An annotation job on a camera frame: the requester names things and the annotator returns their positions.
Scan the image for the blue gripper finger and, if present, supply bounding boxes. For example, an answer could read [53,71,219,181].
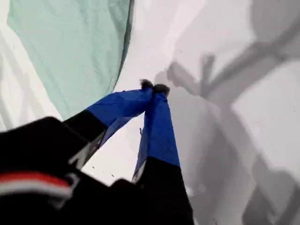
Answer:
[63,79,155,171]
[131,83,195,225]

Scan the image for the arm red white wire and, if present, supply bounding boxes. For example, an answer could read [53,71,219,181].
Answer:
[0,171,81,203]

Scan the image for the pale green T-shirt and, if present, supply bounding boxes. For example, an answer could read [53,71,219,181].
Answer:
[6,0,135,120]

